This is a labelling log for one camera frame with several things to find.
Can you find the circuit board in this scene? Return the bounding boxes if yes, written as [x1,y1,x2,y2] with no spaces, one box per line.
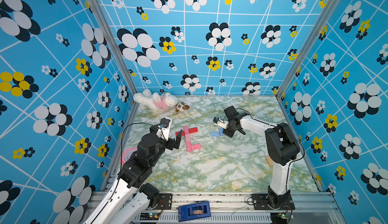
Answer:
[271,213,288,222]
[140,212,161,221]

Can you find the pink alarm clock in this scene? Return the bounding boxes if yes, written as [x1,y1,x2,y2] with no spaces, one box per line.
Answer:
[121,147,137,164]

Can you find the blue box device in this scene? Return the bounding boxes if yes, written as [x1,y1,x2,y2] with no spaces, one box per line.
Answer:
[178,201,211,222]

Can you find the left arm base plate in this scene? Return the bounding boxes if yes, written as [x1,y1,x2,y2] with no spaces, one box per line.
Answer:
[151,193,173,210]

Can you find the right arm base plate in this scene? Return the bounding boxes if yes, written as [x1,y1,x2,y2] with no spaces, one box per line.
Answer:
[251,193,295,211]

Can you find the left circuit board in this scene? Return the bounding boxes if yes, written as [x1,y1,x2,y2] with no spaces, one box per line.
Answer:
[140,212,161,221]

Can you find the wooden block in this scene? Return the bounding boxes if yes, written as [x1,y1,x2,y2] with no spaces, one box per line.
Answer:
[265,155,273,166]

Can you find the light blue block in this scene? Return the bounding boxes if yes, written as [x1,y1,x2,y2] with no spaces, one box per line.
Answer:
[218,128,225,137]
[210,132,221,137]

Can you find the aluminium front rail frame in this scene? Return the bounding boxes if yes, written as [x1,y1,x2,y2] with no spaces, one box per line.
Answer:
[80,192,346,224]

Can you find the small brown white plush dog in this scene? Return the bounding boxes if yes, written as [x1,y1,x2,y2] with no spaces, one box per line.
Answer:
[175,102,190,112]

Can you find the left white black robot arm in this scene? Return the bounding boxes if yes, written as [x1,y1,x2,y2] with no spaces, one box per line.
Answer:
[84,118,182,224]

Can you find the white pink plush toy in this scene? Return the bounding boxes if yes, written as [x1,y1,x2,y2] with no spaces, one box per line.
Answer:
[133,89,178,111]

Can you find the right circuit board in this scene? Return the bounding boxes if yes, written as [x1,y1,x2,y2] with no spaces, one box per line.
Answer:
[271,213,288,222]

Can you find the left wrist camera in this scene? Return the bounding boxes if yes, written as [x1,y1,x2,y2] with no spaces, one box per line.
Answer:
[157,118,172,141]

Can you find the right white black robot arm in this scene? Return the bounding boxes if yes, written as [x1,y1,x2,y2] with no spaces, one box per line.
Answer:
[213,106,300,209]

